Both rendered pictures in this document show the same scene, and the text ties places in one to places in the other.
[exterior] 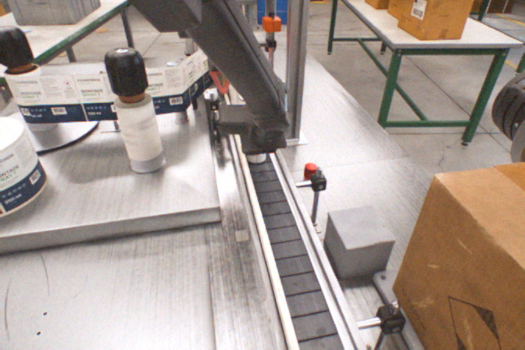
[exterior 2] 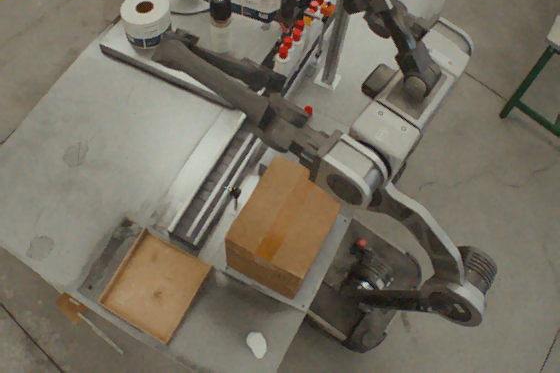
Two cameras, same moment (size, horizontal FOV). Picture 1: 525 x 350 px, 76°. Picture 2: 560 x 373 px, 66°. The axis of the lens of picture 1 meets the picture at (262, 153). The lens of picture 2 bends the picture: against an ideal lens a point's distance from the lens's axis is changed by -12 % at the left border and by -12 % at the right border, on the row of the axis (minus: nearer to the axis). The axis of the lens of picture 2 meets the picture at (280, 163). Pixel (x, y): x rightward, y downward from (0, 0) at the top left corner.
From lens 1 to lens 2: 115 cm
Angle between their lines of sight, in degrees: 33
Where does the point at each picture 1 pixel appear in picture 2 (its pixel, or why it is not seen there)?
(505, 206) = (278, 180)
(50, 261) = (152, 82)
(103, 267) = (169, 99)
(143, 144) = (217, 44)
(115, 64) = (213, 5)
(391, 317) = (233, 191)
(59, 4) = not seen: outside the picture
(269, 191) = not seen: hidden behind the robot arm
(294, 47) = (335, 31)
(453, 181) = (277, 161)
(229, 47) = not seen: hidden behind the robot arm
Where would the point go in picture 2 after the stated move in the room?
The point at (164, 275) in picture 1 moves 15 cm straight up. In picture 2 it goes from (189, 120) to (185, 96)
